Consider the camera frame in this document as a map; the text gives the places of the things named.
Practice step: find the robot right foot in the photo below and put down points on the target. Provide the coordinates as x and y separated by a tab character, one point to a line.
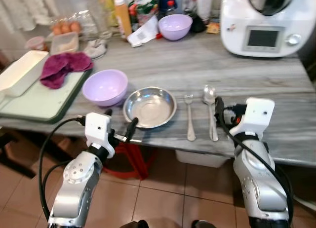
202	224

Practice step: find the clear glass jar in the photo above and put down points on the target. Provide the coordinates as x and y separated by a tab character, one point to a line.
88	23

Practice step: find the stainless steel spoon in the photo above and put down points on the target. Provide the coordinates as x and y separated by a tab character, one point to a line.
209	94

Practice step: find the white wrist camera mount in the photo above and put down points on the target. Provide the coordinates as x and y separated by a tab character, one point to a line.
98	128
257	114

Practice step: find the small grey rag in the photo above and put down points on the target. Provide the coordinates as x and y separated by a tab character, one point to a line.
95	49

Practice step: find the orange sauce bottle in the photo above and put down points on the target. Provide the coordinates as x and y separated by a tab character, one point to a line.
122	18

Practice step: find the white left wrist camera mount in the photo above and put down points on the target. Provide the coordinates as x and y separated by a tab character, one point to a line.
98	128

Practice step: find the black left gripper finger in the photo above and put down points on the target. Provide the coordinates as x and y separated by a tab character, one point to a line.
108	112
132	128

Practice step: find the white storage box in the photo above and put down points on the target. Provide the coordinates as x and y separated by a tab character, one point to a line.
202	158

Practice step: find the white rectangular dish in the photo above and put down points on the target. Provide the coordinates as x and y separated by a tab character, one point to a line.
19	72

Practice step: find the small pink cup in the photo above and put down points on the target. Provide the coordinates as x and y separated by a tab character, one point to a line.
35	43

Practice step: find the lilac plastic bowl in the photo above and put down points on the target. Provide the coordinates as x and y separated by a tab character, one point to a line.
104	87
175	26

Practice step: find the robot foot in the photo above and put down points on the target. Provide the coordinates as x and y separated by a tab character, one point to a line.
202	224
133	224

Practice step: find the stainless steel fork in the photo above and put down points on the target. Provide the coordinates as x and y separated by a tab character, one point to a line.
189	119

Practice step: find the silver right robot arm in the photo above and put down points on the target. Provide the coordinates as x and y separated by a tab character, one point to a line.
256	183

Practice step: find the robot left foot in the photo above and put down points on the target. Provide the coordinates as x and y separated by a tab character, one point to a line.
133	224

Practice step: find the magenta cloth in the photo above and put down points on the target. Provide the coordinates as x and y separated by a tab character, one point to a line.
61	67

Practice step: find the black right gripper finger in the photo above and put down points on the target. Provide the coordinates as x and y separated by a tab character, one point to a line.
219	105

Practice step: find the clear plastic food container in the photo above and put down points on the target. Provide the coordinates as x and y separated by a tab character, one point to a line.
64	43

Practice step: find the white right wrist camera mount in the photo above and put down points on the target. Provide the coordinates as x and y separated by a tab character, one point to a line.
257	114

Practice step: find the tray of brown eggs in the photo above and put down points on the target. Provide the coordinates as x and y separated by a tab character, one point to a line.
65	27

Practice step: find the white printed packet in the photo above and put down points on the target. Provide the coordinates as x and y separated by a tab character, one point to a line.
143	33

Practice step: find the red plastic stool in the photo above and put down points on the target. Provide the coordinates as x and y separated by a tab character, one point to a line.
129	159

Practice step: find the round stainless steel plate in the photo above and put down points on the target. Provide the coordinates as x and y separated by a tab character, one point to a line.
149	107

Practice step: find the pale green serving tray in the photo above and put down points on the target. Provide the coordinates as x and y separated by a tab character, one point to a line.
44	102

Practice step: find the white kitchen cooking machine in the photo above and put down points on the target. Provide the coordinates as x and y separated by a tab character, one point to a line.
266	25

